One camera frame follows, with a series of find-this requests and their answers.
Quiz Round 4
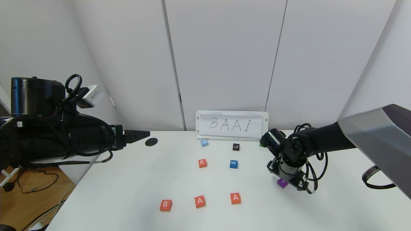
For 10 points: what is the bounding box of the black floor cable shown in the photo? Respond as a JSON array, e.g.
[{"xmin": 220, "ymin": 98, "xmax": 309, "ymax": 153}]
[{"xmin": 3, "ymin": 168, "xmax": 59, "ymax": 195}]

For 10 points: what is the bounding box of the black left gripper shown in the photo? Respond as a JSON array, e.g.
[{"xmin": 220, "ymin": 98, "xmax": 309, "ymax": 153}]
[{"xmin": 72, "ymin": 124, "xmax": 151, "ymax": 156}]

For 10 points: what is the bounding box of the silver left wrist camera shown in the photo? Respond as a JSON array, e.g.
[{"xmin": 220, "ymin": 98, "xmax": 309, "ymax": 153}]
[{"xmin": 77, "ymin": 84, "xmax": 104, "ymax": 108}]

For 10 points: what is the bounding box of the black right camera cable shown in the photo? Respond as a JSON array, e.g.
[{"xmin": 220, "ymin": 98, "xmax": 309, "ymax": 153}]
[{"xmin": 294, "ymin": 124, "xmax": 328, "ymax": 194}]

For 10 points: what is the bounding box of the white floor cable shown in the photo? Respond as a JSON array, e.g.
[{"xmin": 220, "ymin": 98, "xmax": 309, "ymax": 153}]
[{"xmin": 22, "ymin": 183, "xmax": 76, "ymax": 231}]

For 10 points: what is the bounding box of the braided right arm cable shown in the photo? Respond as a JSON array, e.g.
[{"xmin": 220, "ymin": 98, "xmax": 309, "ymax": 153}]
[{"xmin": 362, "ymin": 165, "xmax": 397, "ymax": 190}]

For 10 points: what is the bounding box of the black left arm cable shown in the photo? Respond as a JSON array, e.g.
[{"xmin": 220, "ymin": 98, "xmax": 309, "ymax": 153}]
[{"xmin": 0, "ymin": 74, "xmax": 116, "ymax": 169}]

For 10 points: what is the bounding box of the white BAAI sign board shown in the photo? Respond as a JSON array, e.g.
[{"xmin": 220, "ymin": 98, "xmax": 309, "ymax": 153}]
[{"xmin": 196, "ymin": 110, "xmax": 269, "ymax": 141}]

